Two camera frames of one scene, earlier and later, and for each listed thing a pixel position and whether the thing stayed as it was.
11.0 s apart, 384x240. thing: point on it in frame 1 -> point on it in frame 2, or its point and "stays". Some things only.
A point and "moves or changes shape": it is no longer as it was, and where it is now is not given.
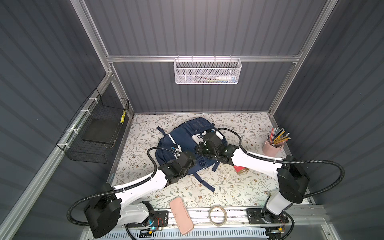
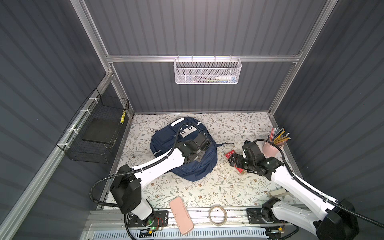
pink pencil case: (182, 218) stays
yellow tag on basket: (123, 117) stays
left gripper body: (181, 174) -> (200, 155)
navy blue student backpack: (183, 138) moves or changes shape
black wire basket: (91, 135) stays
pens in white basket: (222, 79) stays
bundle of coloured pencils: (276, 137) stays
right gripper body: (202, 150) -> (241, 162)
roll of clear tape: (217, 224) stays
